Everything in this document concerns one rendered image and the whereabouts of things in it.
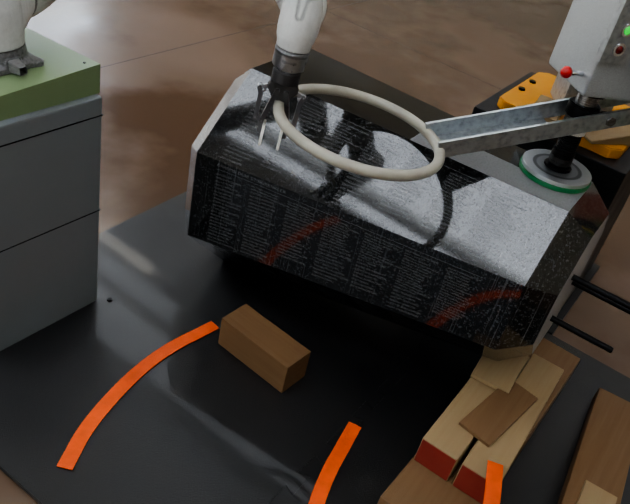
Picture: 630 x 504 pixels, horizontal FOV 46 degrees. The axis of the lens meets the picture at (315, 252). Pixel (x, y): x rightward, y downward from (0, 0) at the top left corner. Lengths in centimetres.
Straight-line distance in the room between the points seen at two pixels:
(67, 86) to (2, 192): 34
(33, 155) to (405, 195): 107
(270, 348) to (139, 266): 70
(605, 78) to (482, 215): 49
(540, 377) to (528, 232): 61
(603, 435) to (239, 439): 121
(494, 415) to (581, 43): 110
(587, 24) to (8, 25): 152
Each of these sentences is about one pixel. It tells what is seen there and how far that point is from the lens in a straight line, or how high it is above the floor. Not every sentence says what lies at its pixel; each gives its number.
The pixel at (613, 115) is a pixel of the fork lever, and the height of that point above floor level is 106.
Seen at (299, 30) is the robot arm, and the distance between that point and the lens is 191.
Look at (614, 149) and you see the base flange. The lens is 285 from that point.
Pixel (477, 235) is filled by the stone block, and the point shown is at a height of 70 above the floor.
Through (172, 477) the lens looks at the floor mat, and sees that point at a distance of 222.
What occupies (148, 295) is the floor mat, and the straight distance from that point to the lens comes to 274.
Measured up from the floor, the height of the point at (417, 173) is 93.
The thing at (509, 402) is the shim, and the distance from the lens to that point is 244.
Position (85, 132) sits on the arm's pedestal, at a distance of 229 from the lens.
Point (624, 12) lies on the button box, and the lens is 205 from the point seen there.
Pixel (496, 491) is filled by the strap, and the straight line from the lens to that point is 217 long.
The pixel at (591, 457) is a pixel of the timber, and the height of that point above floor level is 9.
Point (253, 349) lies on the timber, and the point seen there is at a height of 11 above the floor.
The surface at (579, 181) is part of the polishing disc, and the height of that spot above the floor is 85.
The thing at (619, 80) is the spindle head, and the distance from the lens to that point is 216.
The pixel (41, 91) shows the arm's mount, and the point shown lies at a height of 85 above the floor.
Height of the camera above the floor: 181
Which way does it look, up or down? 36 degrees down
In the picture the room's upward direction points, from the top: 14 degrees clockwise
